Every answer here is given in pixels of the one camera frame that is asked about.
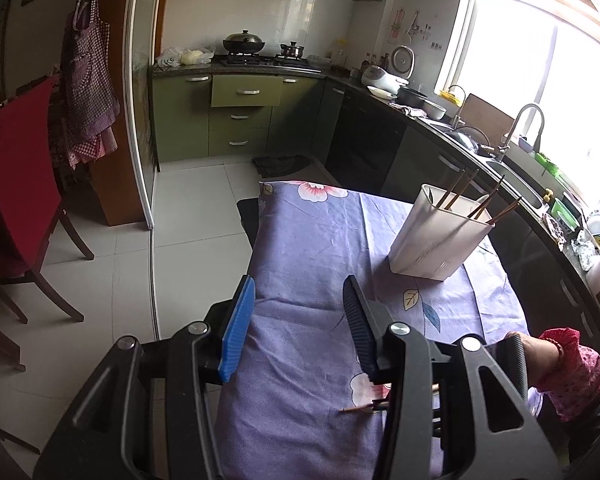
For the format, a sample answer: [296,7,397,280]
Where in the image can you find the dark wok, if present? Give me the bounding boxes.
[447,127,496,157]

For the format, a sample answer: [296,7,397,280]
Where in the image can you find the purple floral tablecloth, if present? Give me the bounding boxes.
[215,180,531,480]

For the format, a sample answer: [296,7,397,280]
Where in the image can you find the tall steel faucet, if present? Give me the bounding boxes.
[495,103,546,163]

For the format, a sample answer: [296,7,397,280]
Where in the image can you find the white plastic bag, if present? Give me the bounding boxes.
[155,45,216,68]

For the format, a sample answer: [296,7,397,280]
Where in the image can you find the kitchen window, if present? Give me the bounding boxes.
[434,0,600,211]

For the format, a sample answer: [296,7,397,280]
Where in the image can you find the white plastic utensil holder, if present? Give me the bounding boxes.
[388,183,496,281]

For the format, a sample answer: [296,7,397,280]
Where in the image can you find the green kitchen cabinet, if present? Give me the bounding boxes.
[151,67,328,163]

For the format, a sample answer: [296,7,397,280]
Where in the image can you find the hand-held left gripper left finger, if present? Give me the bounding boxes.
[32,275,256,480]

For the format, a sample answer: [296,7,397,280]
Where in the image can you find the dark cloth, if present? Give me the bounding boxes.
[251,154,313,179]

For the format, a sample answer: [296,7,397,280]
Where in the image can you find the wooden cutting board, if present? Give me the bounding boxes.
[460,92,516,148]

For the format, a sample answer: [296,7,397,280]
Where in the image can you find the person's right hand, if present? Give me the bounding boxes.
[505,331,562,391]

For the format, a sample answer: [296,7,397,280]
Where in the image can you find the black wok with lid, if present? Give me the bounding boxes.
[223,31,266,56]

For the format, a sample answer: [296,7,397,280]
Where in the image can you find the checkered apron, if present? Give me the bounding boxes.
[60,0,122,171]

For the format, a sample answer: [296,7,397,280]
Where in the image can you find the green plastic container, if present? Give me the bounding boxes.
[535,151,563,176]

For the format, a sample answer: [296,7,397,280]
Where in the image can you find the gas stove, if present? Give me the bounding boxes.
[219,54,311,68]

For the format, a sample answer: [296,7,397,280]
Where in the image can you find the red wooden chair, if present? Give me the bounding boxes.
[0,74,97,325]

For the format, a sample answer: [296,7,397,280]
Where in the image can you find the dark wooden chair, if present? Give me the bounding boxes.
[0,280,43,457]

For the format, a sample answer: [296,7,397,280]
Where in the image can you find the white rice cooker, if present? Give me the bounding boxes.
[361,45,415,95]

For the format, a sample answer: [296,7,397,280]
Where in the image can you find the small black faucet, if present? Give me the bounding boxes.
[447,85,468,131]

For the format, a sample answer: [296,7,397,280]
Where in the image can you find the dark kitchen cabinet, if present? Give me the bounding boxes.
[322,77,600,341]

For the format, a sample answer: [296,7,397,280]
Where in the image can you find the black inner cooker pot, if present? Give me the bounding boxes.
[396,86,429,109]

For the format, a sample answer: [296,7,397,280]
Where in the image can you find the steel kitchen sink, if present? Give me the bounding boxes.
[486,159,548,211]

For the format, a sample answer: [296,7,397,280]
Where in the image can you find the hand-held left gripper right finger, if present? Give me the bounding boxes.
[342,275,563,480]

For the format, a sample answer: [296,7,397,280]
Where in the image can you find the person's right forearm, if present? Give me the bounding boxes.
[536,327,600,422]

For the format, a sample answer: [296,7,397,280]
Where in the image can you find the glass sliding door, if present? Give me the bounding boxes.
[121,0,170,232]

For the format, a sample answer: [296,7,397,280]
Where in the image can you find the patterned bowl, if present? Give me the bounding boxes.
[541,211,567,242]

